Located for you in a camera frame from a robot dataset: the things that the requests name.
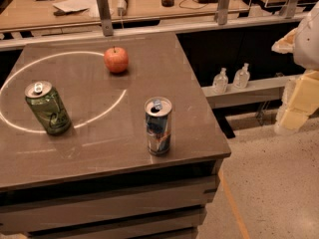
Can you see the clear bottle right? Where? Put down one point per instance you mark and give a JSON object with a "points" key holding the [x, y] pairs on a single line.
{"points": [[242, 77]]}

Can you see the metal bracket left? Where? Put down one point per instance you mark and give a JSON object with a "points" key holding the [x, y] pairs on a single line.
{"points": [[105, 16]]}

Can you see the clear bottle left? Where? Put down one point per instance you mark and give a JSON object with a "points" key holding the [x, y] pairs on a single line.
{"points": [[220, 82]]}

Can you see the white paper sheets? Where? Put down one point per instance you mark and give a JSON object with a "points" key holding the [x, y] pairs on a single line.
{"points": [[70, 6]]}

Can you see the metal bracket right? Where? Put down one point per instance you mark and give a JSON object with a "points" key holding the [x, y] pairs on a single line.
{"points": [[288, 9]]}

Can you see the grey shelf beam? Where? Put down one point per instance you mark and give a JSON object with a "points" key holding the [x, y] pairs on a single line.
{"points": [[257, 91]]}

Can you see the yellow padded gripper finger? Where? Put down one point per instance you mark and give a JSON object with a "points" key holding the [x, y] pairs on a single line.
{"points": [[286, 44], [300, 100]]}

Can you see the white cylindrical tool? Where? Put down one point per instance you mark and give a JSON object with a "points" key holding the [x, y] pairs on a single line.
{"points": [[122, 7]]}

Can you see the clear bottle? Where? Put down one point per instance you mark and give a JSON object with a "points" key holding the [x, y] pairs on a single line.
{"points": [[220, 82], [242, 77]]}

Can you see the green soda can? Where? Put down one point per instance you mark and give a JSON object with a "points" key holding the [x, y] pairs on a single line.
{"points": [[44, 101]]}

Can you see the redbull can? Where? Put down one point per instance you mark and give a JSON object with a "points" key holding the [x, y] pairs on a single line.
{"points": [[158, 123]]}

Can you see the drawer cabinet under table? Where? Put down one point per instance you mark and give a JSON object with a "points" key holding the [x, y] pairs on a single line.
{"points": [[69, 200]]}

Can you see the red apple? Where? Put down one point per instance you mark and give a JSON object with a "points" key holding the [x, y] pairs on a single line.
{"points": [[116, 60]]}

